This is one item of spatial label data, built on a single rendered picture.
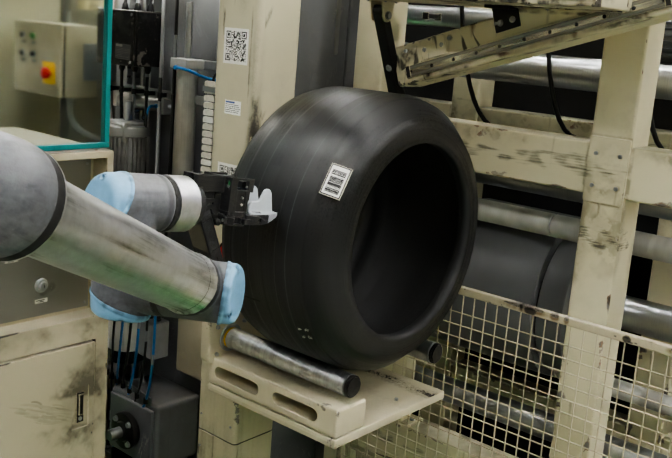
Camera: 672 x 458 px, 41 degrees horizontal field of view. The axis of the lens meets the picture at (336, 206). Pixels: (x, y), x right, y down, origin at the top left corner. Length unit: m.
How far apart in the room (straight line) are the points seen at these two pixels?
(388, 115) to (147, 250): 0.72
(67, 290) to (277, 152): 0.65
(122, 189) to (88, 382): 0.86
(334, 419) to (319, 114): 0.57
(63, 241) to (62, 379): 1.16
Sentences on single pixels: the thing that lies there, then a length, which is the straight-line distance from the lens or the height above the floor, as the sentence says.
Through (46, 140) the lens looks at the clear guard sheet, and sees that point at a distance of 1.94.
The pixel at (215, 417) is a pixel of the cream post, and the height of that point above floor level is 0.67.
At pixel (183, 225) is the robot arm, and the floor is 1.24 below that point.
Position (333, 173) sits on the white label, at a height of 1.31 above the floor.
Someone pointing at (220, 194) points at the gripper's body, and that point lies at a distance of 1.48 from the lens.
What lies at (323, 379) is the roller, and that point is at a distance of 1.75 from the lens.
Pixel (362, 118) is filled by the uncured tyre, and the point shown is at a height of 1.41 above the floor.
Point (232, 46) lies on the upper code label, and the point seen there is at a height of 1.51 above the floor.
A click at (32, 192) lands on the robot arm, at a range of 0.84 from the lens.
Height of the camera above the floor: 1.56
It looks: 11 degrees down
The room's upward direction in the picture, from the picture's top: 4 degrees clockwise
